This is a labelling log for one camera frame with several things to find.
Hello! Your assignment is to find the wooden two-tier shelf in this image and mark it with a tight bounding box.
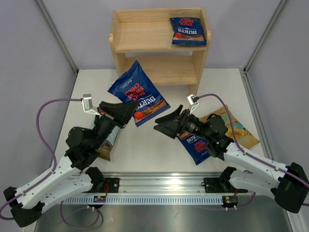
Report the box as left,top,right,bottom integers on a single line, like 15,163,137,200
109,7,211,94

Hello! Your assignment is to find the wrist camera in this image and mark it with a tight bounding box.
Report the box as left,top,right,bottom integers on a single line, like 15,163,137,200
187,94,199,114
81,94,99,115

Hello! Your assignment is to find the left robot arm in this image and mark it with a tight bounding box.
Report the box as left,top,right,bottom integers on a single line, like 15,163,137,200
3,98,139,228

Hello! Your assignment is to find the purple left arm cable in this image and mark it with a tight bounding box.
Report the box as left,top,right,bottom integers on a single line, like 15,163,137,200
0,98,104,229

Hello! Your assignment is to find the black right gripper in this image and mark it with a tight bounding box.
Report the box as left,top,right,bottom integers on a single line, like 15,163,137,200
155,104,212,141

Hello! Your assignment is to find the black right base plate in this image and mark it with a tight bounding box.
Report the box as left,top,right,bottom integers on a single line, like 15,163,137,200
201,177,248,193

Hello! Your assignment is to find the white slotted cable duct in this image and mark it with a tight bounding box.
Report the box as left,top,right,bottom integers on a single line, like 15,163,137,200
64,195,223,205

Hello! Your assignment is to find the tan kettle chips bag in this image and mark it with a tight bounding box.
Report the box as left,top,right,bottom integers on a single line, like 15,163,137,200
213,107,260,149

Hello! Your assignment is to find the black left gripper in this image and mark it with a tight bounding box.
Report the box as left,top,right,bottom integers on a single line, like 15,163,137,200
91,100,140,150

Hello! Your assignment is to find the light blue cassava chips bag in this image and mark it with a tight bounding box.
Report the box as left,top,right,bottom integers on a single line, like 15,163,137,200
92,116,120,161

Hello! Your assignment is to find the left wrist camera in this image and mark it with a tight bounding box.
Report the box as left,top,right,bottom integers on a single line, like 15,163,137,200
81,94,99,115

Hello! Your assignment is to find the blue Burts chips bag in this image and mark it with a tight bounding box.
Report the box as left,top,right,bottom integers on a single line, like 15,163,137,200
178,134,211,165
170,17,207,46
108,61,170,127

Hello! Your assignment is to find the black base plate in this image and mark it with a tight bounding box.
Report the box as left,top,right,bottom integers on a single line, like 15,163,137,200
201,177,248,193
87,177,120,193

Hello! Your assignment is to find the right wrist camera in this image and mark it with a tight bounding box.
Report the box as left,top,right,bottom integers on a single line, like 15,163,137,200
187,94,199,114

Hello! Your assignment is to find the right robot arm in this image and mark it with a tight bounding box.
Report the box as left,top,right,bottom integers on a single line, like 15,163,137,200
154,105,309,213

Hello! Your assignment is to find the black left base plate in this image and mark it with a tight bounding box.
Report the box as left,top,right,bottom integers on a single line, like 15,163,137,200
87,177,120,193

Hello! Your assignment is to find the aluminium mounting rail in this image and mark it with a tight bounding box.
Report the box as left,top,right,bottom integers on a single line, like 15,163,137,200
72,172,249,194

